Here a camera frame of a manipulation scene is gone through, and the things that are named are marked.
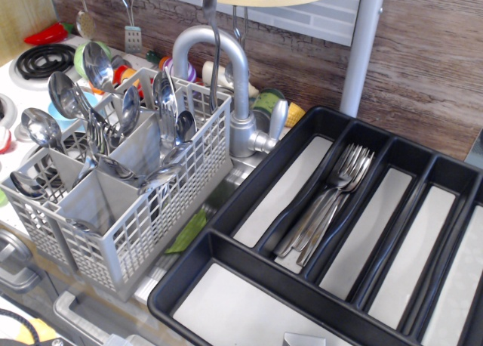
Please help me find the large spoon top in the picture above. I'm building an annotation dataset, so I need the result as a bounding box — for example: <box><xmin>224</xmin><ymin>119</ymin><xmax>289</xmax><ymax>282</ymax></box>
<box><xmin>83</xmin><ymin>42</ymin><xmax>122</xmax><ymax>95</ymax></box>

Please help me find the hanging toy strainer spoon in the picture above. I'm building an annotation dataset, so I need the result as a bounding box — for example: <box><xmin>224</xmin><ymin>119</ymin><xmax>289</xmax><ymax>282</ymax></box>
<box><xmin>75</xmin><ymin>0</ymin><xmax>95</xmax><ymax>40</ymax></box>

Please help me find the yellow toy corn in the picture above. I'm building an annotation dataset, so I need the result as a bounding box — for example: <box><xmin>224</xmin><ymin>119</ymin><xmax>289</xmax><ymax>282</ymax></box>
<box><xmin>285</xmin><ymin>102</ymin><xmax>306</xmax><ymax>128</ymax></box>

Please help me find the white metal pole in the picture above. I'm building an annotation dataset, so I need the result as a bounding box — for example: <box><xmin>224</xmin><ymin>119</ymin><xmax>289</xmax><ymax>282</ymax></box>
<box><xmin>340</xmin><ymin>0</ymin><xmax>383</xmax><ymax>118</ymax></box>

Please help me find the spoon front left corner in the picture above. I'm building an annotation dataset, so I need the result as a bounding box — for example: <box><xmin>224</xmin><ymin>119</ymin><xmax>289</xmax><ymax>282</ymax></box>
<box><xmin>10</xmin><ymin>171</ymin><xmax>48</xmax><ymax>202</ymax></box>

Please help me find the black coil stove burner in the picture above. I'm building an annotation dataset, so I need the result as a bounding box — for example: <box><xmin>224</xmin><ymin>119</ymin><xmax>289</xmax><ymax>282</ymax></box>
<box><xmin>15</xmin><ymin>44</ymin><xmax>75</xmax><ymax>80</ymax></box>

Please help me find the grey plastic cutlery basket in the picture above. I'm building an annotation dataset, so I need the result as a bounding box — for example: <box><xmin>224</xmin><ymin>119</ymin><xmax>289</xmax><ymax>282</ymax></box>
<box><xmin>1</xmin><ymin>79</ymin><xmax>232</xmax><ymax>301</ymax></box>

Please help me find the spoon right compartment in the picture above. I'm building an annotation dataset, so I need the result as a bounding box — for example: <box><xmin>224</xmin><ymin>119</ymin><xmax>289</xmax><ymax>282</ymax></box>
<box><xmin>152</xmin><ymin>70</ymin><xmax>177</xmax><ymax>113</ymax></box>

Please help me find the large spoon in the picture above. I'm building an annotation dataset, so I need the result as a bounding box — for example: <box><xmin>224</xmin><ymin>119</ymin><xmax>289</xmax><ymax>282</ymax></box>
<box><xmin>83</xmin><ymin>42</ymin><xmax>122</xmax><ymax>95</ymax></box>
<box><xmin>48</xmin><ymin>71</ymin><xmax>94</xmax><ymax>120</ymax></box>
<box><xmin>21</xmin><ymin>107</ymin><xmax>65</xmax><ymax>153</ymax></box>

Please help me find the green toy leaf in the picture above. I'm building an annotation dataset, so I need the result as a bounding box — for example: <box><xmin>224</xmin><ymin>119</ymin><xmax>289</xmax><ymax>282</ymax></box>
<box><xmin>165</xmin><ymin>209</ymin><xmax>207</xmax><ymax>255</ymax></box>

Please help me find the green toy bowl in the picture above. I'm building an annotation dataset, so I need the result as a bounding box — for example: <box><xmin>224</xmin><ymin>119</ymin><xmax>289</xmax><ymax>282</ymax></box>
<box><xmin>74</xmin><ymin>41</ymin><xmax>112</xmax><ymax>79</ymax></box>

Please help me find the spoon in middle compartment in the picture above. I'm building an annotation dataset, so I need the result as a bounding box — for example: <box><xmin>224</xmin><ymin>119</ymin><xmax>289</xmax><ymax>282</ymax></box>
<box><xmin>118</xmin><ymin>85</ymin><xmax>140</xmax><ymax>138</ymax></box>

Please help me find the hanging toy spatula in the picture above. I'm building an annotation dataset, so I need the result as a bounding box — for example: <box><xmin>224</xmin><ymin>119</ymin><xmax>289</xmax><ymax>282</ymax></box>
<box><xmin>121</xmin><ymin>0</ymin><xmax>143</xmax><ymax>54</ymax></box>

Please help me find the red toy chili pepper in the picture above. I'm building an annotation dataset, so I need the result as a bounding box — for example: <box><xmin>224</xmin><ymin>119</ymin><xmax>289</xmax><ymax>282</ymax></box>
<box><xmin>23</xmin><ymin>22</ymin><xmax>74</xmax><ymax>45</ymax></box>

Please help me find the black cutlery tray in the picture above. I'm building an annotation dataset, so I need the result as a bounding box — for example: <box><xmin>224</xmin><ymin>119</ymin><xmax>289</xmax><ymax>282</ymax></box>
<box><xmin>148</xmin><ymin>107</ymin><xmax>482</xmax><ymax>345</ymax></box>

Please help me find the large spoon left upper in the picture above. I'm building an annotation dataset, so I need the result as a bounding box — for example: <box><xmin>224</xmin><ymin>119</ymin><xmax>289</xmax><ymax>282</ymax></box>
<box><xmin>48</xmin><ymin>71</ymin><xmax>94</xmax><ymax>120</ymax></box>

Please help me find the silver metal fork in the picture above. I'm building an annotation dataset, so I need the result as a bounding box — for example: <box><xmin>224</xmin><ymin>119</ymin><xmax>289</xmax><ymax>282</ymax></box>
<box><xmin>202</xmin><ymin>0</ymin><xmax>220</xmax><ymax>113</ymax></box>

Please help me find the stack of forks in tray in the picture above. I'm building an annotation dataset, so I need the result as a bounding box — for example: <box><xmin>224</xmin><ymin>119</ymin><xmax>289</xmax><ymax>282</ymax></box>
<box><xmin>275</xmin><ymin>144</ymin><xmax>374</xmax><ymax>267</ymax></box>

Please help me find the silver kitchen faucet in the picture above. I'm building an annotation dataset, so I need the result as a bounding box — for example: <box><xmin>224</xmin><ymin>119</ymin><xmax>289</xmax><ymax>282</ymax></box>
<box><xmin>172</xmin><ymin>25</ymin><xmax>289</xmax><ymax>158</ymax></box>

